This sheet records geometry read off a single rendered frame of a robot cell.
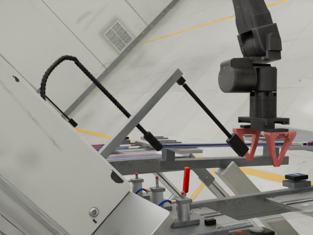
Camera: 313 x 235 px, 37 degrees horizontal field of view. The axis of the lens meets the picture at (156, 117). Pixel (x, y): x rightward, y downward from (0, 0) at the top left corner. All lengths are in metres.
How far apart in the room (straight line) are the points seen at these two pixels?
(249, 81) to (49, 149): 0.59
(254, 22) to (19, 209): 0.77
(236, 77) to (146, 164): 1.07
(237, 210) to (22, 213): 0.98
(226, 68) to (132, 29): 8.17
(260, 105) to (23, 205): 0.75
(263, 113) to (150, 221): 0.63
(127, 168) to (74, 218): 1.46
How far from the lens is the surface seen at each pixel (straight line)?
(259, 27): 1.00
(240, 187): 1.59
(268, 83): 1.00
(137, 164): 1.93
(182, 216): 0.81
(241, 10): 1.02
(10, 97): 0.44
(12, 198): 0.30
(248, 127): 1.07
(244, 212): 1.26
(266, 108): 1.00
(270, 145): 0.96
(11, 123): 0.44
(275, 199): 1.27
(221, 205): 1.22
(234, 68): 0.95
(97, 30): 8.87
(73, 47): 8.72
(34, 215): 0.30
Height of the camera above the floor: 1.57
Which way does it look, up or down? 18 degrees down
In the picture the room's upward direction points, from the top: 43 degrees counter-clockwise
